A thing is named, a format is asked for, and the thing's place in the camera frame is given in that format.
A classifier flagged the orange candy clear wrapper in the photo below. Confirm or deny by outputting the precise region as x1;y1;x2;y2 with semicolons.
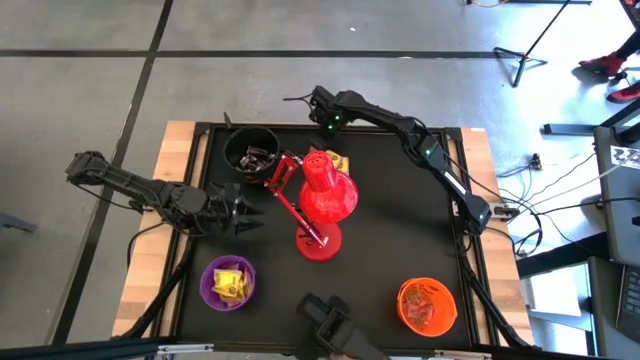
402;287;435;324

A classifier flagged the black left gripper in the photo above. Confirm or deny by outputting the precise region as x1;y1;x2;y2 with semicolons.
205;182;265;239

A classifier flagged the brown chocolate candy bar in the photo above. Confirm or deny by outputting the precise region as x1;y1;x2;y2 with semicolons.
239;154;264;173

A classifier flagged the black jack-o-lantern bucket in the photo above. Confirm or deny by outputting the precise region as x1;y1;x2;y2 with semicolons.
222;124;281;185

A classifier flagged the black desk leg frame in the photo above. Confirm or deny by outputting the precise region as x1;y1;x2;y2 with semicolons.
542;99;640;146

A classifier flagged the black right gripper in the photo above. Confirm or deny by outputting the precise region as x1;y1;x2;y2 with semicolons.
308;84;354;151

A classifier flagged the orange plastic bucket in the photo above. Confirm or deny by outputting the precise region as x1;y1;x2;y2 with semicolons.
396;277;458;338

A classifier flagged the red desk lamp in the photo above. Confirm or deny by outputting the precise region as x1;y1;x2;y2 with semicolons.
263;149;360;264

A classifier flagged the dark laptop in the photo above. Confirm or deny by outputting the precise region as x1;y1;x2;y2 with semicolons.
614;263;640;346

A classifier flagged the person's foot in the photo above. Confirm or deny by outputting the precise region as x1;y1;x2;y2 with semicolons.
606;79;640;105
578;52;626;77

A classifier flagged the white printed marker sheet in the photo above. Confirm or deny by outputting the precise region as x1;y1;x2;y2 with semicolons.
608;144;640;171

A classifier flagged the dark metal floor foot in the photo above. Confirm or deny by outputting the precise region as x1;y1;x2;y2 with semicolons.
0;212;39;234

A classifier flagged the black aluminium table frame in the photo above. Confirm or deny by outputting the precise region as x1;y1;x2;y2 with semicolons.
112;112;539;359

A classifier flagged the silver frame bracket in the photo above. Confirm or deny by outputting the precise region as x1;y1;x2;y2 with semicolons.
156;343;215;356
433;349;494;360

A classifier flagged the grey desk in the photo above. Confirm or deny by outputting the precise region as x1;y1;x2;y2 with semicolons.
592;124;640;266

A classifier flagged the black floor cable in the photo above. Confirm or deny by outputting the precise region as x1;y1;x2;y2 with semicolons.
529;196;640;217

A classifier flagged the purple plastic bucket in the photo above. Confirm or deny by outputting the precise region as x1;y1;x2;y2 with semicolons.
199;254;257;313

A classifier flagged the black tripod stand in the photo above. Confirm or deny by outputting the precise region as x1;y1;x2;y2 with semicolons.
492;0;574;89

